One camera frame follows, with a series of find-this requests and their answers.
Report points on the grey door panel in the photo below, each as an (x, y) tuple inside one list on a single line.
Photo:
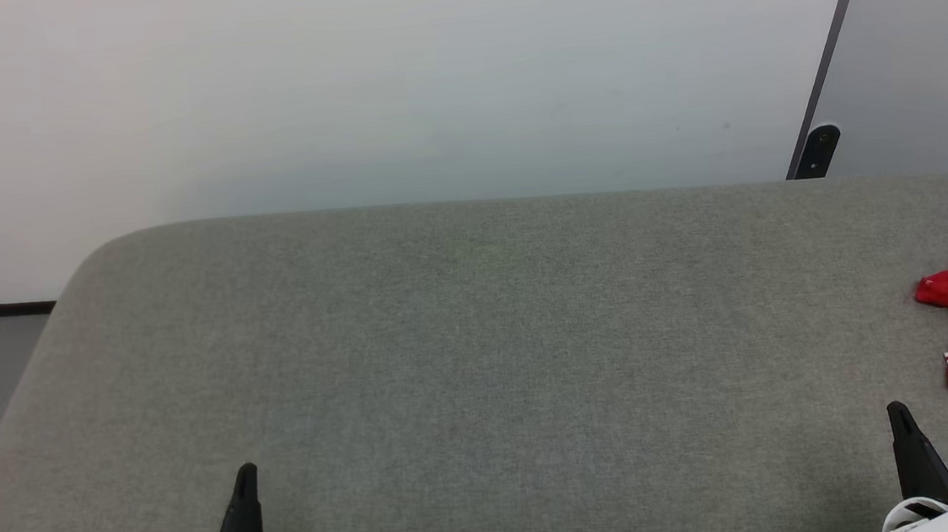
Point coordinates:
[(931, 52)]

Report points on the black oval door hinge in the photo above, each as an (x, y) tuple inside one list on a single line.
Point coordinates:
[(818, 150)]

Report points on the black door edge strip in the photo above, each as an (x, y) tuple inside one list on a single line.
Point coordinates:
[(840, 26)]

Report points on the right gripper white dark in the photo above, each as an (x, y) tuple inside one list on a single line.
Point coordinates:
[(890, 521)]

